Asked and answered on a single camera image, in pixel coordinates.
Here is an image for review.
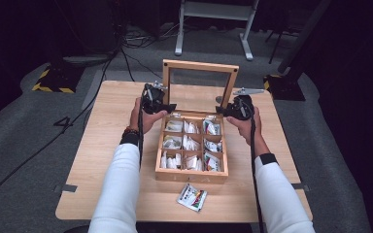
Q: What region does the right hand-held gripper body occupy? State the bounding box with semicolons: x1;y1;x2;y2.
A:
227;86;265;121

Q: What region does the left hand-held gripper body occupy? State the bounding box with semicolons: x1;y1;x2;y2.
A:
141;81;169;115

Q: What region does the wooden box with glass lid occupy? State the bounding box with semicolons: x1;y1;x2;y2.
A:
154;58;240;183

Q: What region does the person's right hand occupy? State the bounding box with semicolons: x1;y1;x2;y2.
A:
225;106;263;148

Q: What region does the person's left hand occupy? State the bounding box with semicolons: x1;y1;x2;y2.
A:
129;96;169;136

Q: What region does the group of small white packets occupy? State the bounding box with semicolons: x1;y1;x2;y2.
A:
159;117;223;173

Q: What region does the black yellow striped base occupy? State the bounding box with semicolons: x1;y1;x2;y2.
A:
263;74;306;102
31;66;79;95

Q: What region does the colourful printed white packet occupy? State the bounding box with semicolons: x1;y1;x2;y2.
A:
176;183;208;213

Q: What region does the black slanted pole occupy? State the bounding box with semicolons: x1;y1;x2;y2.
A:
276;0;333;74

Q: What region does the grey tape strip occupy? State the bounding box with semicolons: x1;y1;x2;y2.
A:
291;183;311;192
53;183;79;194

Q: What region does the white metal stand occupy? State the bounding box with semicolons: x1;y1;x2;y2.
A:
174;0;260;62

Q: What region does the beaded bracelet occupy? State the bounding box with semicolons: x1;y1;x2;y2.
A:
122;126;141;137

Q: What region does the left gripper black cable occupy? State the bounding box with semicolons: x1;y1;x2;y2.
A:
137;106;145;170

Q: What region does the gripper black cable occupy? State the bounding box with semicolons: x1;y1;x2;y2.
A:
250;116;265;233
137;106;145;170

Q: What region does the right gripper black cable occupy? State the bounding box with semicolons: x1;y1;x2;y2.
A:
250;116;265;233

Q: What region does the bundle of floor cables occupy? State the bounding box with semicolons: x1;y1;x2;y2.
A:
122;25;177;50

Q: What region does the long black floor cable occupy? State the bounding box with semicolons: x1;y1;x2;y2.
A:
0;48;124;216

